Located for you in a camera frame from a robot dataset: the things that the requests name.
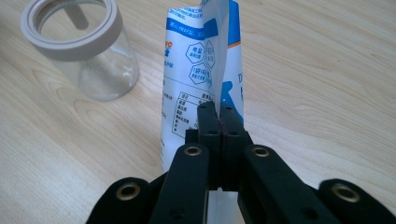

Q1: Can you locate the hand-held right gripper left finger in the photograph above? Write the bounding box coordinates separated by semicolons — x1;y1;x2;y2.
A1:
185;101;222;191

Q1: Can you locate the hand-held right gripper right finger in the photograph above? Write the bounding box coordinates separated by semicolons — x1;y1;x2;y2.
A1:
219;104;254;191

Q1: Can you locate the blue and white carton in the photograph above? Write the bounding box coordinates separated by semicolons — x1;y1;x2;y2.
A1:
160;0;246;224

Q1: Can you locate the clear glass jar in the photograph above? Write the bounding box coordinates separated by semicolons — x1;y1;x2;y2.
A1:
20;0;141;102

